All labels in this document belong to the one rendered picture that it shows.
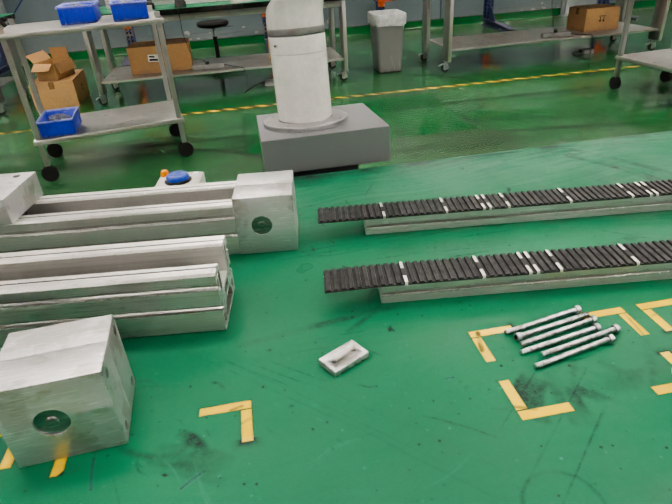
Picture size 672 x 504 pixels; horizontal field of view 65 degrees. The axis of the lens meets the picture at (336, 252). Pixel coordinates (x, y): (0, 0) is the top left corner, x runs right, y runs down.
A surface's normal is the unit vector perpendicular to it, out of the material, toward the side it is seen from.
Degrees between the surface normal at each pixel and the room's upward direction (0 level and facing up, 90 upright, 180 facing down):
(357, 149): 90
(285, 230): 90
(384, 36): 94
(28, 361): 0
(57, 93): 90
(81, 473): 0
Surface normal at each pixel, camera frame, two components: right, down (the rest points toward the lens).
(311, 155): 0.18, 0.49
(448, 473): -0.06, -0.86
